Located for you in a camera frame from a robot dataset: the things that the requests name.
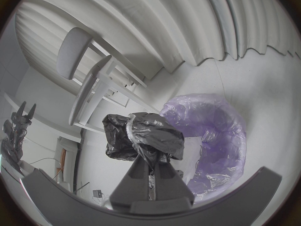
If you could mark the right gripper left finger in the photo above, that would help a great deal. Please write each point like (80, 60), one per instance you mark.
(131, 187)

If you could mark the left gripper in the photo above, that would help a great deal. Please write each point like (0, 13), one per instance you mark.
(22, 120)

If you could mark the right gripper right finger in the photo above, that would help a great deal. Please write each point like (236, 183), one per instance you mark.
(171, 187)

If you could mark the black plastic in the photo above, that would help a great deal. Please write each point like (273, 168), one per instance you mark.
(145, 135)

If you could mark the purple plastic bag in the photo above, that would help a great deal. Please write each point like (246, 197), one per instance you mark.
(223, 126)

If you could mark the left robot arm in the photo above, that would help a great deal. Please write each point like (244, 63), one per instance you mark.
(11, 147)

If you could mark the white trash bin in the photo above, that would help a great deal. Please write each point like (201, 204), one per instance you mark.
(192, 154)

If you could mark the grey and white chair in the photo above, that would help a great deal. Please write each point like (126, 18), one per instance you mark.
(73, 53)

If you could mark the white curtain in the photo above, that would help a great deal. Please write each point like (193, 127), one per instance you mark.
(141, 20)
(258, 15)

